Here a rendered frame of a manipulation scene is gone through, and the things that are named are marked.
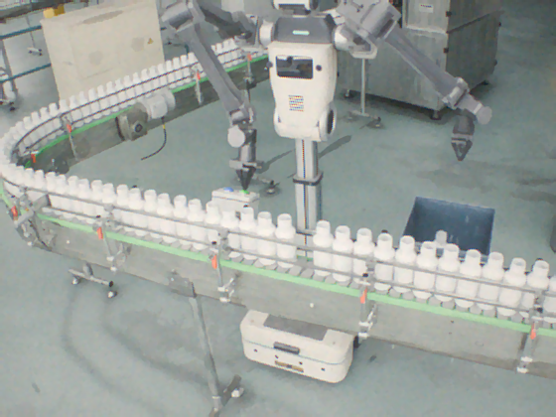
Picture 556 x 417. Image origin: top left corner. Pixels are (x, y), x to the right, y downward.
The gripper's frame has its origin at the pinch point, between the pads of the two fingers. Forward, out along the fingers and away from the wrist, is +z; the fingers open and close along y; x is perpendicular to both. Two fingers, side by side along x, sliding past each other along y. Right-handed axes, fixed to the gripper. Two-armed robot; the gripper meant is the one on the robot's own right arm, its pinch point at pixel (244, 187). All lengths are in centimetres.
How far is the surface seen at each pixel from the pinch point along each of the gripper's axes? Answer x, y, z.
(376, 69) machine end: 368, -42, -54
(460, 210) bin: 46, 68, 6
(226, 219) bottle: -19.1, 4.0, 6.1
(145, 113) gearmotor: 81, -104, -13
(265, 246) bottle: -18.0, 16.6, 12.3
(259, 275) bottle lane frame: -16.9, 14.8, 22.2
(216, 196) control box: -4.1, -8.2, 3.4
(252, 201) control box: -1.2, 3.6, 3.8
